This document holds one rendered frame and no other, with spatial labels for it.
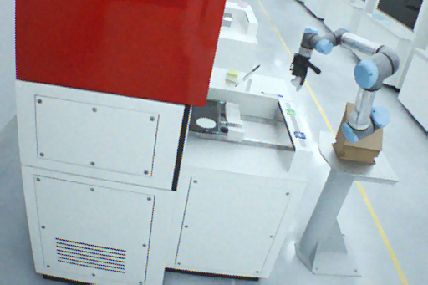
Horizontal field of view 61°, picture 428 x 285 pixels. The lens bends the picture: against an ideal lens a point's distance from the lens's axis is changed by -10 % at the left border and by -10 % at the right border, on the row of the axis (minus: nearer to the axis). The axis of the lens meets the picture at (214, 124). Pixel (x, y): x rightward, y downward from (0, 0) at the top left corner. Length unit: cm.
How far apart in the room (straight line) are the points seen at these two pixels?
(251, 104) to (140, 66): 109
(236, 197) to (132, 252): 58
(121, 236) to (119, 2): 107
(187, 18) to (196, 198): 95
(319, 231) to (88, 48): 182
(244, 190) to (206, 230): 33
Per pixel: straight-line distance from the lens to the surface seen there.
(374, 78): 171
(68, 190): 180
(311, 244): 269
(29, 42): 153
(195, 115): 211
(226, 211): 202
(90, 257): 208
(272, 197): 199
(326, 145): 237
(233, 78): 242
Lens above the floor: 188
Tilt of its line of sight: 28 degrees down
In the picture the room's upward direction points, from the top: 12 degrees clockwise
